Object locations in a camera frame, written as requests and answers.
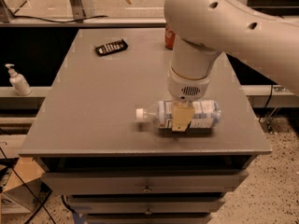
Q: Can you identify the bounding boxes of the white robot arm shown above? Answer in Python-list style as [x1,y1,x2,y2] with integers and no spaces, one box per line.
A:
[164,0,299,132]

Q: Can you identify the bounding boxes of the clear blue-label plastic bottle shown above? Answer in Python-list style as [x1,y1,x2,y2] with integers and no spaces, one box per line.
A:
[135,100,221,130]

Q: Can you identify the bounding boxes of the white pump dispenser bottle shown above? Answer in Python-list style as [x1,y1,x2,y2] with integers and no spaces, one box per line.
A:
[6,63,32,96]

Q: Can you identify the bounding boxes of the red soda can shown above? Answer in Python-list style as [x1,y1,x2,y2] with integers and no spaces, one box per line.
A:
[164,25,176,49]

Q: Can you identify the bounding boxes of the black cable on ledge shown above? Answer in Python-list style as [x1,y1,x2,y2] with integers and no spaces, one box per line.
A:
[8,13,109,24]

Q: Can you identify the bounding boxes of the black snack bar packet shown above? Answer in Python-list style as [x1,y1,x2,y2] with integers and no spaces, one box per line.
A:
[95,39,128,57]

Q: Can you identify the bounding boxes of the black floor cable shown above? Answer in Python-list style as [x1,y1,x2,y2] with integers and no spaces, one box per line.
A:
[0,147,59,224]

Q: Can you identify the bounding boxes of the grey drawer cabinet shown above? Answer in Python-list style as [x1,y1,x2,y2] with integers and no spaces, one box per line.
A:
[21,28,271,224]

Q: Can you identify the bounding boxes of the metal frame post left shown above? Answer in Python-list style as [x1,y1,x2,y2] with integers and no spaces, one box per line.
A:
[69,0,94,22]

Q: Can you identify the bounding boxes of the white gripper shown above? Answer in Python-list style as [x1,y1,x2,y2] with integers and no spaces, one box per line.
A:
[167,69,210,132]

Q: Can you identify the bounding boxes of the cardboard box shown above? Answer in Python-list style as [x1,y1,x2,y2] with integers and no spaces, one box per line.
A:
[1,157,44,215]

